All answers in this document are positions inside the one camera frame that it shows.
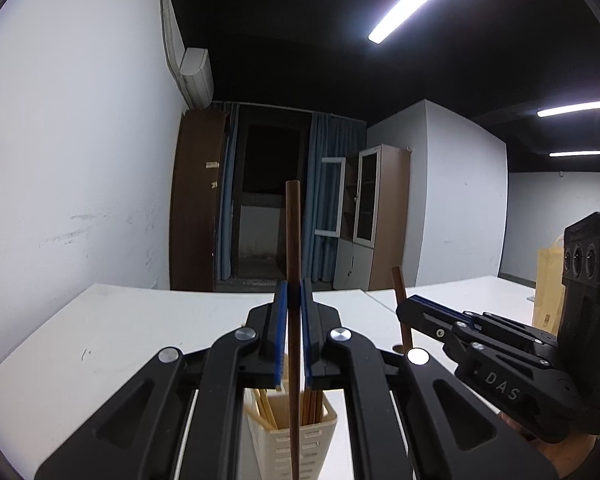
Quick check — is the blue curtain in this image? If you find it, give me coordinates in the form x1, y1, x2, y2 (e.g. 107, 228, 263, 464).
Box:
214, 101, 242, 282
300, 112, 368, 283

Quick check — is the white wall pipe cover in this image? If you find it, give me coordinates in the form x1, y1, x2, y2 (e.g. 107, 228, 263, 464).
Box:
149, 0, 187, 93

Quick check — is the dark window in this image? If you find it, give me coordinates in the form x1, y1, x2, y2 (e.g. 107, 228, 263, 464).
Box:
232, 105, 313, 281

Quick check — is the dark brown wooden door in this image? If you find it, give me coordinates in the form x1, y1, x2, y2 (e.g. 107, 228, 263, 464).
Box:
169, 107, 231, 293

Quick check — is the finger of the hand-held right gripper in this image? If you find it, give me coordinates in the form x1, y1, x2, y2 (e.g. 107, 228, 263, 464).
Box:
396, 300, 569, 377
414, 295, 562, 349

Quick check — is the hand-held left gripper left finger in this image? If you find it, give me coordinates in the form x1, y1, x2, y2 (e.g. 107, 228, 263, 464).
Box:
32, 280, 290, 480

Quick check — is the white wall air conditioner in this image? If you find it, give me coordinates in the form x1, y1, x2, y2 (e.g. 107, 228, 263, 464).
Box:
179, 47, 215, 109

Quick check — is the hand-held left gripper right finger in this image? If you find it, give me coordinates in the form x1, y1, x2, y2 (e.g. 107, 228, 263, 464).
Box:
298, 277, 561, 480

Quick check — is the white-framed glass cabinet door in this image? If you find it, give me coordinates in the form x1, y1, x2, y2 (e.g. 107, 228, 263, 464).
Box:
314, 156, 347, 239

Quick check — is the brown paper bag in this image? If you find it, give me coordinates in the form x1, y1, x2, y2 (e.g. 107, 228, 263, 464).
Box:
531, 239, 567, 332

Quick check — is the person's right hand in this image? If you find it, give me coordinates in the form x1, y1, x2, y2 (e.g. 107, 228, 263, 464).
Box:
500, 409, 599, 467

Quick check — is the cream slotted utensil holder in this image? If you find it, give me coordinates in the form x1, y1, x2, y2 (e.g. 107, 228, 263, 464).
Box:
244, 389, 339, 480

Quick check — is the brown cabinet with glass door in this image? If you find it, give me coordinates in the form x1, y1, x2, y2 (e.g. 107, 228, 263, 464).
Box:
336, 143, 412, 292

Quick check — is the light bamboo chopstick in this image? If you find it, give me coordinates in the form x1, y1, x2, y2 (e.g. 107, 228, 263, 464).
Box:
256, 390, 281, 428
247, 397, 277, 431

